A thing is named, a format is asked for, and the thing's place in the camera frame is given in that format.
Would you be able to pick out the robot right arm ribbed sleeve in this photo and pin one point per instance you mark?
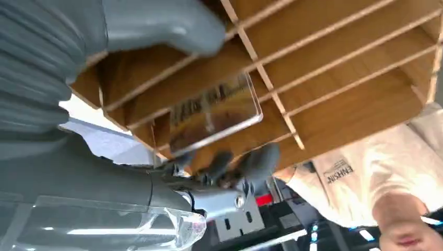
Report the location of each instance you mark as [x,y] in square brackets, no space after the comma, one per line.
[34,69]

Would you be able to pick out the person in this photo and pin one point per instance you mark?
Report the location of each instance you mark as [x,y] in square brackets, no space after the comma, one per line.
[380,166]

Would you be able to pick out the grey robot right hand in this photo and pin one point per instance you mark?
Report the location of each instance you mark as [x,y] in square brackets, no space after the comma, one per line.
[86,180]

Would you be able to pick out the wooden compartment box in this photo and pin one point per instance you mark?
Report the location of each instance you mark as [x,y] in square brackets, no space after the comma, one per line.
[328,86]

